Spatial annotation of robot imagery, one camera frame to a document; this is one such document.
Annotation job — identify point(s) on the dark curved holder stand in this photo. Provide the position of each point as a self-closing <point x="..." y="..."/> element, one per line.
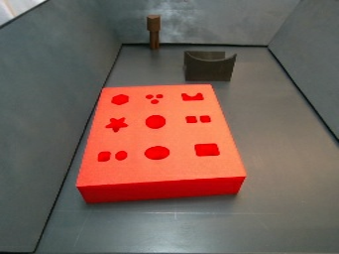
<point x="208" y="66"/>

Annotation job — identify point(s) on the red shape sorting board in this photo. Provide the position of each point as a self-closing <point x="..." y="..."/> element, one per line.
<point x="159" y="144"/>

